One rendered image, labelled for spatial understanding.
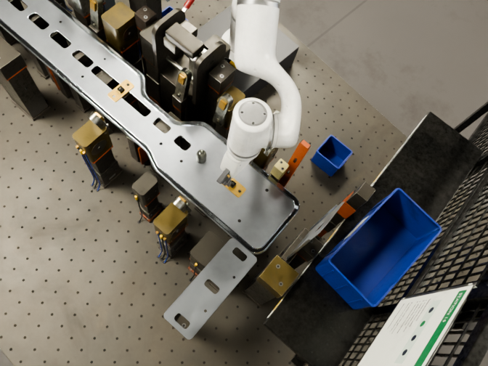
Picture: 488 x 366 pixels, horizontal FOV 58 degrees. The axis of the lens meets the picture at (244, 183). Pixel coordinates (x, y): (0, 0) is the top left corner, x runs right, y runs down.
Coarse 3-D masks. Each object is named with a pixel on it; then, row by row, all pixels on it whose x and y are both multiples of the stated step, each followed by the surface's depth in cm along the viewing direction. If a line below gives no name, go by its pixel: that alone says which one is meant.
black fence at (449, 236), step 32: (480, 128) 180; (480, 160) 142; (480, 192) 123; (448, 224) 128; (480, 224) 107; (448, 256) 109; (480, 256) 93; (416, 288) 111; (480, 288) 80; (384, 320) 116; (480, 320) 73; (352, 352) 119; (480, 352) 69
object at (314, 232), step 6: (342, 204) 98; (330, 210) 110; (336, 210) 100; (324, 216) 116; (330, 216) 100; (318, 222) 121; (324, 222) 105; (312, 228) 127; (318, 228) 109; (312, 234) 110; (318, 234) 96; (306, 240) 104; (300, 246) 110; (294, 252) 116; (288, 258) 123
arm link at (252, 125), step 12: (240, 108) 92; (252, 108) 92; (264, 108) 92; (240, 120) 91; (252, 120) 91; (264, 120) 91; (240, 132) 92; (252, 132) 91; (264, 132) 93; (228, 144) 103; (240, 144) 97; (252, 144) 96; (264, 144) 97
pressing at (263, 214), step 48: (0, 0) 144; (48, 0) 146; (48, 48) 140; (96, 48) 143; (96, 96) 137; (144, 96) 138; (144, 144) 134; (192, 144) 135; (192, 192) 130; (288, 192) 133; (240, 240) 127
